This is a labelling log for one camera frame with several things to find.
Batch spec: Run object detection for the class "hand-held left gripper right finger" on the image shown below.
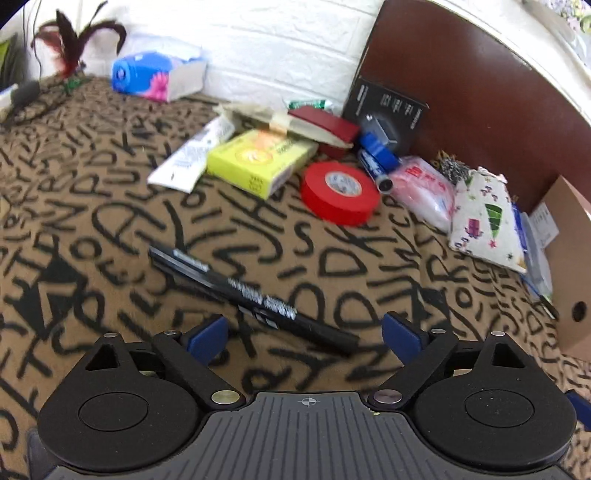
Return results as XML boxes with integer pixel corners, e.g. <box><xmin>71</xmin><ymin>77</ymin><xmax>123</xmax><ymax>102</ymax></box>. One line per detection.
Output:
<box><xmin>367</xmin><ymin>311</ymin><xmax>539</xmax><ymax>411</ymax></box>

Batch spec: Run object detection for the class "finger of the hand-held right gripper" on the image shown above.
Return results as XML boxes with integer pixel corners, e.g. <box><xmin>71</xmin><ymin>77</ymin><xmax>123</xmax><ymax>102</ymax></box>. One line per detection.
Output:
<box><xmin>565</xmin><ymin>390</ymin><xmax>591</xmax><ymax>417</ymax></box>

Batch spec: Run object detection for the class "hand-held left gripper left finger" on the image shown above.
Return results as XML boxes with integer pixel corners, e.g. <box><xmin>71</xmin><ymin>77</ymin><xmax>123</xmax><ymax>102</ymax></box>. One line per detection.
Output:
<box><xmin>79</xmin><ymin>314</ymin><xmax>246</xmax><ymax>410</ymax></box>

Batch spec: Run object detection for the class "black marker pen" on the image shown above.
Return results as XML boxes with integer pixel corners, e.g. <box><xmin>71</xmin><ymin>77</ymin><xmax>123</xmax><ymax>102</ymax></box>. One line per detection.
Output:
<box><xmin>148</xmin><ymin>246</ymin><xmax>360</xmax><ymax>356</ymax></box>

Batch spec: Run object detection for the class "brown cardboard box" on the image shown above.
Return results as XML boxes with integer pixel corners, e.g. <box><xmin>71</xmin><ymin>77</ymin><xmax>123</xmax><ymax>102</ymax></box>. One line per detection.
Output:
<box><xmin>528</xmin><ymin>175</ymin><xmax>591</xmax><ymax>363</ymax></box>

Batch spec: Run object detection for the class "white festive print pouch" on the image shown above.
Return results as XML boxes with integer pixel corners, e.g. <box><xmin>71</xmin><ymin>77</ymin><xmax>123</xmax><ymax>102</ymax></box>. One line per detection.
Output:
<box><xmin>448</xmin><ymin>167</ymin><xmax>528</xmax><ymax>274</ymax></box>

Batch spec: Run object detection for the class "clear glasses case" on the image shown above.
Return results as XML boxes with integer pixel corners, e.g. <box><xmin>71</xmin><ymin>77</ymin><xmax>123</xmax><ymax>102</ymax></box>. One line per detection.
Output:
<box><xmin>521</xmin><ymin>216</ymin><xmax>555</xmax><ymax>302</ymax></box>

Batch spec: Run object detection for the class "pink plastic packet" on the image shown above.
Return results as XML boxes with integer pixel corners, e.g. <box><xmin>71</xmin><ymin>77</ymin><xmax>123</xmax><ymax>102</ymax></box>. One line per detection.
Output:
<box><xmin>390</xmin><ymin>155</ymin><xmax>458</xmax><ymax>234</ymax></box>

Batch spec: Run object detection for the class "red tape roll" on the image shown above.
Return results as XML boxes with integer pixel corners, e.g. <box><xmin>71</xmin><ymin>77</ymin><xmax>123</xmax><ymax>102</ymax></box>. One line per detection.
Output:
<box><xmin>300</xmin><ymin>161</ymin><xmax>382</xmax><ymax>227</ymax></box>

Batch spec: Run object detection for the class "letter printed brown blanket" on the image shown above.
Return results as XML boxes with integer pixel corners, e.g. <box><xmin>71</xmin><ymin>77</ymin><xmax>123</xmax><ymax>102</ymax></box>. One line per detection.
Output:
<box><xmin>0</xmin><ymin>74</ymin><xmax>591</xmax><ymax>480</ymax></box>

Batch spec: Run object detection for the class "blue wipes packet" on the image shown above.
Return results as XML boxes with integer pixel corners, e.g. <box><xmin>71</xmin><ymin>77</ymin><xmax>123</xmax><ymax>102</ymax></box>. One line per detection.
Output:
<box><xmin>512</xmin><ymin>205</ymin><xmax>533</xmax><ymax>260</ymax></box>

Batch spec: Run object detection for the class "blue marker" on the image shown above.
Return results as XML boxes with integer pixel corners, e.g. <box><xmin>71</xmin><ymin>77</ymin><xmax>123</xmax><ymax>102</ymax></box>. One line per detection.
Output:
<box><xmin>361</xmin><ymin>150</ymin><xmax>395</xmax><ymax>193</ymax></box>

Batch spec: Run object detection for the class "white tube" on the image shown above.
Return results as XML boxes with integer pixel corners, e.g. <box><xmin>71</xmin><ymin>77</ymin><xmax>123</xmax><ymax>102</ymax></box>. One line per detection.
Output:
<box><xmin>147</xmin><ymin>115</ymin><xmax>236</xmax><ymax>194</ymax></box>

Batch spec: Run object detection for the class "yellow box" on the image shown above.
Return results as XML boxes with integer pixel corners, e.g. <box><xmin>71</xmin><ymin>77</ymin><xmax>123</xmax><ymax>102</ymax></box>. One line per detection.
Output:
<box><xmin>205</xmin><ymin>128</ymin><xmax>320</xmax><ymax>200</ymax></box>

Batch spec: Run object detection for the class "blue tape roll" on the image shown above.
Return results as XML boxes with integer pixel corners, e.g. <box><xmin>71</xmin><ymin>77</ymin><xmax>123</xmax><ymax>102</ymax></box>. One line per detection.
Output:
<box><xmin>359</xmin><ymin>131</ymin><xmax>400</xmax><ymax>163</ymax></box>

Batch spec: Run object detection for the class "small dark red box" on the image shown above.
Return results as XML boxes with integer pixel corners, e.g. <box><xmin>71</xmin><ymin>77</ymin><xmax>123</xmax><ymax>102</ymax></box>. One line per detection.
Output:
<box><xmin>286</xmin><ymin>106</ymin><xmax>361</xmax><ymax>160</ymax></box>

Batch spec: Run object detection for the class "black product box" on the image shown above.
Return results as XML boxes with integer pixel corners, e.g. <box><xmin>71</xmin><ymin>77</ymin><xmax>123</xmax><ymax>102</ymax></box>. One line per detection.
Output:
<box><xmin>342</xmin><ymin>76</ymin><xmax>428</xmax><ymax>156</ymax></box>

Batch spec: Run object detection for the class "beige taped bundle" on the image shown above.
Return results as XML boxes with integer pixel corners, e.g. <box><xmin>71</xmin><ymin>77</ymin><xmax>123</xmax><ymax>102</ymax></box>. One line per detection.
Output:
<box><xmin>216</xmin><ymin>103</ymin><xmax>301</xmax><ymax>137</ymax></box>

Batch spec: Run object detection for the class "green snack packet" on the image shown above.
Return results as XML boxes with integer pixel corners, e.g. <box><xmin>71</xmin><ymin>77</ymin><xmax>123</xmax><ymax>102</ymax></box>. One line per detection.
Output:
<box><xmin>283</xmin><ymin>98</ymin><xmax>334</xmax><ymax>114</ymax></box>

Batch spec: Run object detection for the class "dark brown wooden headboard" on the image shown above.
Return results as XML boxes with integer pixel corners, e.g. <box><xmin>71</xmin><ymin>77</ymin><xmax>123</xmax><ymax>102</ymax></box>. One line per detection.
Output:
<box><xmin>341</xmin><ymin>0</ymin><xmax>591</xmax><ymax>214</ymax></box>

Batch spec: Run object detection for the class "blue floral tissue pack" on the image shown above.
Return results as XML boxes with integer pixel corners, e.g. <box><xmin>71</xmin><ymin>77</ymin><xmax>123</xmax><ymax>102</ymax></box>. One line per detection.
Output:
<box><xmin>111</xmin><ymin>36</ymin><xmax>208</xmax><ymax>103</ymax></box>

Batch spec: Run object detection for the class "dark red feather toy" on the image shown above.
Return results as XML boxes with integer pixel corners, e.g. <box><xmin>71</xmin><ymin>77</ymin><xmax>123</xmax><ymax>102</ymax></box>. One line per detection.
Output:
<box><xmin>30</xmin><ymin>2</ymin><xmax>128</xmax><ymax>89</ymax></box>

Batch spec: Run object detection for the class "floral plastic bag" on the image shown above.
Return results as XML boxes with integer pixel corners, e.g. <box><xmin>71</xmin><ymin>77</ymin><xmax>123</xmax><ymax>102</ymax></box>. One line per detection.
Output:
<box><xmin>521</xmin><ymin>0</ymin><xmax>591</xmax><ymax>71</ymax></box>

